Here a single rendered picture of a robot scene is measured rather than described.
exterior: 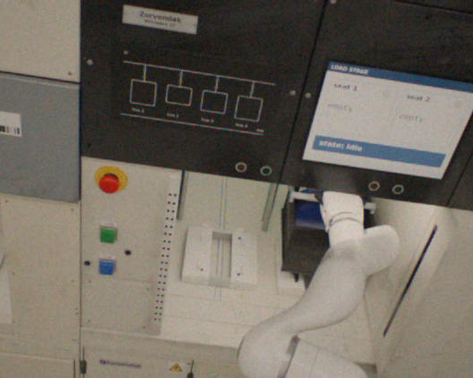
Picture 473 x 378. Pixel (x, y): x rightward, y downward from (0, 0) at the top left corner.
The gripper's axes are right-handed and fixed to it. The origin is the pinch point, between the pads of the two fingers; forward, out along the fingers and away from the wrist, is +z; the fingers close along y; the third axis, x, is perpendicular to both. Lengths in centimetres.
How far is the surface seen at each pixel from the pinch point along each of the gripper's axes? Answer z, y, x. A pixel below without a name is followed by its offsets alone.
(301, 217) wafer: 0.9, -7.0, -13.0
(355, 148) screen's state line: -30.5, -8.3, 31.5
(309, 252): -9.0, -4.5, -16.6
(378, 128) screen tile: -30.5, -5.3, 36.7
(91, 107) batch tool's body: -31, -59, 32
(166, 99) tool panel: -31, -45, 36
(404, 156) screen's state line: -30.4, 1.6, 31.5
